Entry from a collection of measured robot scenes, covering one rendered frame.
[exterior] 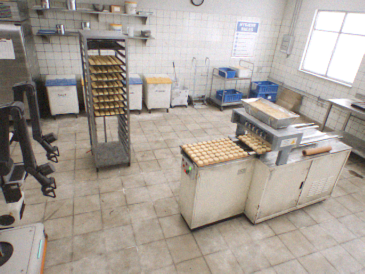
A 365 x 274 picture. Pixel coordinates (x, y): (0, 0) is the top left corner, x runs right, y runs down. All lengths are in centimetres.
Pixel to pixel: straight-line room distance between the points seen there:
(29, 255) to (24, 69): 327
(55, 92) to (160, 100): 208
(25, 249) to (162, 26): 483
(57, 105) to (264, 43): 520
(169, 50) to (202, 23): 97
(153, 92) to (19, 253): 391
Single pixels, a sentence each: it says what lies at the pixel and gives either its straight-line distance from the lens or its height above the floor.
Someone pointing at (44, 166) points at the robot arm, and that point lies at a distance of 179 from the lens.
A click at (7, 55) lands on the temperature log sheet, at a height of 128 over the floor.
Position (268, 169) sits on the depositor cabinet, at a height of 81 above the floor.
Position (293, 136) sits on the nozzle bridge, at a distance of 258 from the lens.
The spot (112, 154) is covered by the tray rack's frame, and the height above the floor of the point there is 15.
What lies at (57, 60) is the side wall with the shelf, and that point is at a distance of 586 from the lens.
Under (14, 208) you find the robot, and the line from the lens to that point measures 219.
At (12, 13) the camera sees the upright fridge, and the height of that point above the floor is 190.
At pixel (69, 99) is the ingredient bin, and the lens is 538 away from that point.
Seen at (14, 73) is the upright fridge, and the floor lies 99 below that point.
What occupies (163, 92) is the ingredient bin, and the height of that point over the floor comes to 50.
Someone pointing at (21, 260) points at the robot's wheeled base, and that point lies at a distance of 255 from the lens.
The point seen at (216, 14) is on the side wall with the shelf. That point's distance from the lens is 643.
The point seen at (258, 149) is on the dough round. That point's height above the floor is 92.
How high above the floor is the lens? 215
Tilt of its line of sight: 27 degrees down
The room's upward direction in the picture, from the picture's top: 5 degrees clockwise
